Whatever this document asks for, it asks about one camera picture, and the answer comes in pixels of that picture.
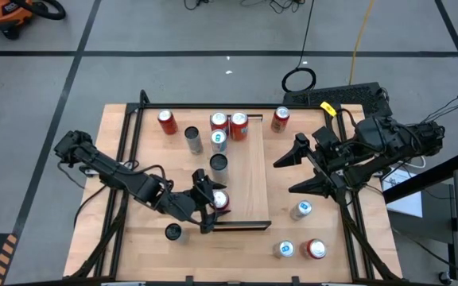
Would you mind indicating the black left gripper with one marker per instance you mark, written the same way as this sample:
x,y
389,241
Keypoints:
x,y
183,206

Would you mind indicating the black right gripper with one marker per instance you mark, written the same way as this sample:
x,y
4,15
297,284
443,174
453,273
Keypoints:
x,y
332,159

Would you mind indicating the red soda can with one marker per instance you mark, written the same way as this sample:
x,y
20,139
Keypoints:
x,y
279,123
239,129
168,125
316,249
221,198
219,119

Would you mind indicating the white can black lid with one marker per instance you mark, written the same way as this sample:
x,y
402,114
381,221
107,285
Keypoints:
x,y
218,163
173,232
192,133

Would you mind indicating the silver blue Red Bull can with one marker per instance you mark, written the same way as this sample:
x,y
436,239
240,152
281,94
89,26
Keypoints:
x,y
300,211
284,249
218,137

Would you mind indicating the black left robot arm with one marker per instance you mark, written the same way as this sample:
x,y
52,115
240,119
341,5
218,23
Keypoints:
x,y
125,178

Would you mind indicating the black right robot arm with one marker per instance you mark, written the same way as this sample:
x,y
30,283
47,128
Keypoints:
x,y
392,135

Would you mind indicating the light wooden tray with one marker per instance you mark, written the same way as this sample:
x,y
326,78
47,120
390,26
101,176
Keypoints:
x,y
249,178

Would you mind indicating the yellow tag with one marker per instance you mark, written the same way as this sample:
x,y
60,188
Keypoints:
x,y
328,109

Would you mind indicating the white paper sheet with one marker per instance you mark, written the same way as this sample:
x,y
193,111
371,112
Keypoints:
x,y
410,202

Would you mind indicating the black stand beam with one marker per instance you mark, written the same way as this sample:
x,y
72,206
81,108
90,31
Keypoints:
x,y
424,180

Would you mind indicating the silver mounting plate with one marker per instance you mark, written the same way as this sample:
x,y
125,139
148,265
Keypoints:
x,y
88,172

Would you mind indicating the black caster wheel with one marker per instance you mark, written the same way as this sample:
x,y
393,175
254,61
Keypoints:
x,y
445,277

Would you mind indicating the orange shop vacuum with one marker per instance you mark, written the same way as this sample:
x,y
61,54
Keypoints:
x,y
2,12

